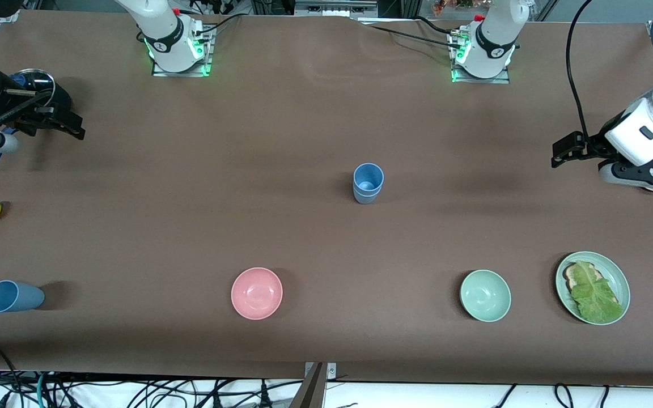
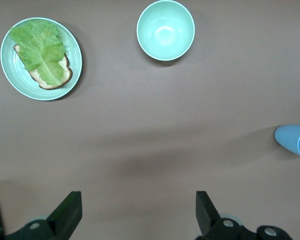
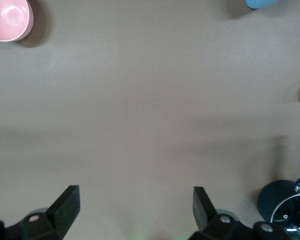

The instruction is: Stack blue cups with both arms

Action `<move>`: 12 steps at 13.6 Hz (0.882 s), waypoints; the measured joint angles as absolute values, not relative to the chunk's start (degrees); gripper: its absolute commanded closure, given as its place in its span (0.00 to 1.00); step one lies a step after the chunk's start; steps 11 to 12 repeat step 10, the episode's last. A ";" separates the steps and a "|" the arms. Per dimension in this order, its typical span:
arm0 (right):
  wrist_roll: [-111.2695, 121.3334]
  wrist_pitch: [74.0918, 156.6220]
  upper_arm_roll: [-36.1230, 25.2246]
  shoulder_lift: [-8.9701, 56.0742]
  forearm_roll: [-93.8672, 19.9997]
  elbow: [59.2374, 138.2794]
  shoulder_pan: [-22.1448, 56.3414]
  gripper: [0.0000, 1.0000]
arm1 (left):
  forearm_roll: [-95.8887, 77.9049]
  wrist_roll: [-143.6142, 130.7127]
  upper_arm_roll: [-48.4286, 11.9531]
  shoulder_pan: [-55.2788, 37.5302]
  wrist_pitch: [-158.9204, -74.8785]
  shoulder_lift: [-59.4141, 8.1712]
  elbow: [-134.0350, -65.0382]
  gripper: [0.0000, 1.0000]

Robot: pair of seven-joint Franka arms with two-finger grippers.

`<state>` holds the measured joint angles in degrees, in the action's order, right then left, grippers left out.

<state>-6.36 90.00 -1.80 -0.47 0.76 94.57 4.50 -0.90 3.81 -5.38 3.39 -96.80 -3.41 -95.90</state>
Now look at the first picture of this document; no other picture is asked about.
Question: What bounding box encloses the pink bowl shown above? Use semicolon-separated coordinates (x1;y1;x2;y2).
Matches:
231;267;283;321

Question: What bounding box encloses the black pot with blue handle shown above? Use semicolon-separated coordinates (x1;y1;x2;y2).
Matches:
0;69;73;168

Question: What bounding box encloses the grey metal box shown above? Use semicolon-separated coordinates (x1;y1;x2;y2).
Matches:
295;0;378;16

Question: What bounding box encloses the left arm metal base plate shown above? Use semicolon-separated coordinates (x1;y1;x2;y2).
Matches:
450;28;511;84

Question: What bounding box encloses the mint green bowl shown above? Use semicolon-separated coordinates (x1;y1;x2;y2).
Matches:
460;269;512;322

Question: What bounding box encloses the black base plug cable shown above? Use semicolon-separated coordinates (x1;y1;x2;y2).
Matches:
193;14;242;35

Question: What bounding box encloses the glass lid with blue knob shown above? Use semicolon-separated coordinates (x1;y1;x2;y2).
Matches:
12;69;56;111

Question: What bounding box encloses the green lettuce leaf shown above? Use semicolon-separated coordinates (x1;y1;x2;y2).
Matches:
569;261;624;324

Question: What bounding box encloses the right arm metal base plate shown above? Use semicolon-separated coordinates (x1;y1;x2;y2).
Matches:
152;25;214;77

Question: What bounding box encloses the toasted bread slice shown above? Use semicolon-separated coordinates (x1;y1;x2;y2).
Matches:
565;262;588;293

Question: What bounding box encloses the silver table edge bracket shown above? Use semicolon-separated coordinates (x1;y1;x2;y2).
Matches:
304;363;337;381

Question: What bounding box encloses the black table cable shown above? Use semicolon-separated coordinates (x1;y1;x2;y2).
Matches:
355;17;460;52

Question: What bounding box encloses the mint green plate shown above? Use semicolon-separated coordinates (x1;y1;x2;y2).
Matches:
556;251;631;325

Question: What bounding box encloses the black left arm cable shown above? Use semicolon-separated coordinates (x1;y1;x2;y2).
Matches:
565;0;595;142

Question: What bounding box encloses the brown slanted bar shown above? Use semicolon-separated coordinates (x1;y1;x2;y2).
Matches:
290;363;327;408

